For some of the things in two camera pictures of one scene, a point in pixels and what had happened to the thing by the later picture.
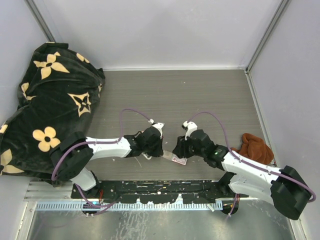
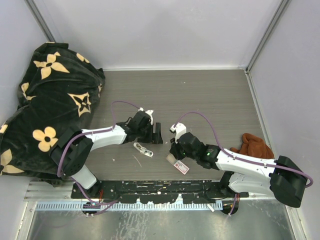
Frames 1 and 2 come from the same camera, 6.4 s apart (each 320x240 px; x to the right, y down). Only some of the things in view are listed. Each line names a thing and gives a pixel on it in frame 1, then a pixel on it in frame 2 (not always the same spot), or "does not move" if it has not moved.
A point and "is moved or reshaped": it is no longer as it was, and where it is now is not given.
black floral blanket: [58, 96] does not move
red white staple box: [173, 157] is moved or reshaped
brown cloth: [254, 148] does not move
